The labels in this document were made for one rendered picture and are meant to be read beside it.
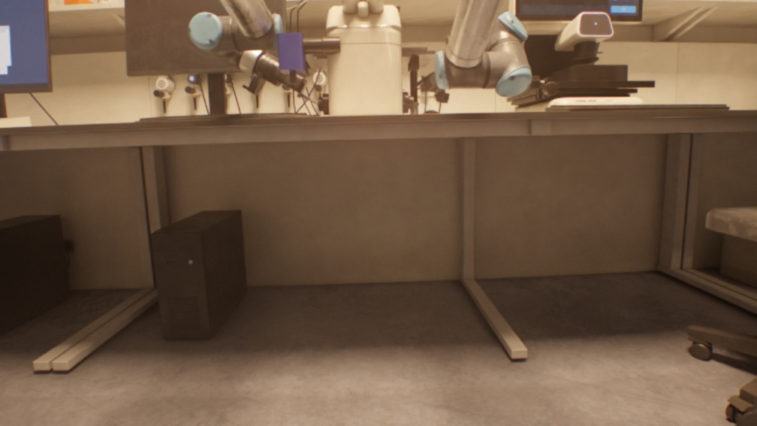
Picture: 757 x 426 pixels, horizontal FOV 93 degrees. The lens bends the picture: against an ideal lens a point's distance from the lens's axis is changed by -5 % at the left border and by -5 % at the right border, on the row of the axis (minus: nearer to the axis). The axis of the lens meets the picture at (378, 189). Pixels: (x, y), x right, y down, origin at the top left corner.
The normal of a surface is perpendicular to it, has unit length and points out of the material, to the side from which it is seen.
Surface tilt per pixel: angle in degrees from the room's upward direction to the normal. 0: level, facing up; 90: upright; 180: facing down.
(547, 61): 117
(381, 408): 0
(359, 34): 90
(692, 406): 0
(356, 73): 91
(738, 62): 90
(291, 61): 90
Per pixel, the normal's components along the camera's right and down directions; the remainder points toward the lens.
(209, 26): -0.06, 0.13
